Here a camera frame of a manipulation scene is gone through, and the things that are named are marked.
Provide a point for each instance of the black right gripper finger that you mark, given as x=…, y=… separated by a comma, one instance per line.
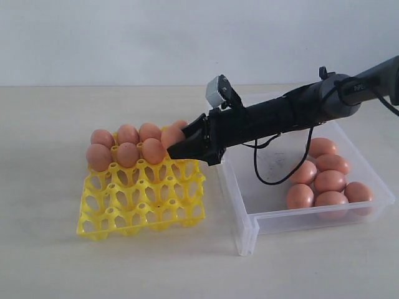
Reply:
x=193, y=146

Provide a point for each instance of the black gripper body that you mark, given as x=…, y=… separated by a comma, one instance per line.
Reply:
x=226, y=128

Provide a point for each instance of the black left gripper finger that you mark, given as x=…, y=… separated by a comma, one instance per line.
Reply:
x=198, y=125

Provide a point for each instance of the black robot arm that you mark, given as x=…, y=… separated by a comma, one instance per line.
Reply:
x=334, y=96

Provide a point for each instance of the yellow plastic egg tray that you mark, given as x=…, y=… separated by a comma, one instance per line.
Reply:
x=126, y=200

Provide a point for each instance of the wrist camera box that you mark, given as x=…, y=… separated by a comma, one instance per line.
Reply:
x=220, y=94

